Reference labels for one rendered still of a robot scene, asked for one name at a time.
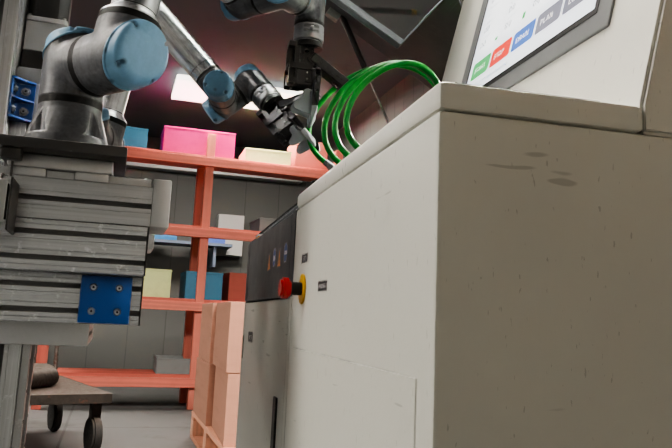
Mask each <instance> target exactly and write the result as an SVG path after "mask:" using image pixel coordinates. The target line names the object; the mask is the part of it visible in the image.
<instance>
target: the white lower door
mask: <svg viewBox="0 0 672 448"><path fill-rule="evenodd" d="M288 315H289V299H284V300H273V301H263V302H253V303H246V312H245V328H244V335H243V337H242V352H241V358H243V359H242V374H241V389H240V405H239V420H238V436H237V448H281V443H282V424H283V406H284V388H285V370H286V352H287V333H288Z"/></svg>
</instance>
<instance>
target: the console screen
mask: <svg viewBox="0 0 672 448"><path fill-rule="evenodd" d="M614 4H615V0H483V3H482V7H481V11H480V14H479V18H478V22H477V26H476V30H475V33H474V37H473V41H472V45H471V49H470V53H469V56H468V60H467V64H466V68H465V72H464V75H463V79H462V83H465V84H472V85H480V86H488V87H495V88H503V89H510V88H512V87H513V86H515V85H516V84H518V83H520V82H521V81H523V80H524V79H526V78H528V77H529V76H531V75H532V74H534V73H536V72H537V71H539V70H540V69H542V68H544V67H545V66H547V65H548V64H550V63H552V62H553V61H555V60H556V59H558V58H560V57H561V56H563V55H564V54H566V53H568V52H569V51H571V50H572V49H574V48H576V47H577V46H579V45H580V44H582V43H584V42H585V41H587V40H588V39H590V38H592V37H593V36H595V35H596V34H598V33H600V32H601V31H603V30H604V29H606V28H608V27H609V26H610V22H611V18H612V13H613V8H614Z"/></svg>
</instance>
